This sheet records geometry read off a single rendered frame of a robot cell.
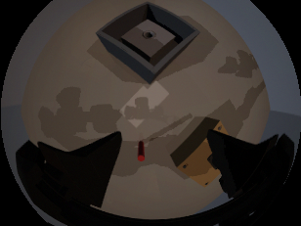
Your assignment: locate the red peg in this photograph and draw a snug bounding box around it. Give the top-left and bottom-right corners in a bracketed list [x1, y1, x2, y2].
[138, 141, 146, 160]

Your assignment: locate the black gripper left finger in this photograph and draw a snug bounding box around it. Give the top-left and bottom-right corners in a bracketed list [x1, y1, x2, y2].
[37, 131, 122, 208]

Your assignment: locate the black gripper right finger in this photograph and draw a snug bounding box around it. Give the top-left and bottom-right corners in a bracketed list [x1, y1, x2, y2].
[206, 129, 278, 199]

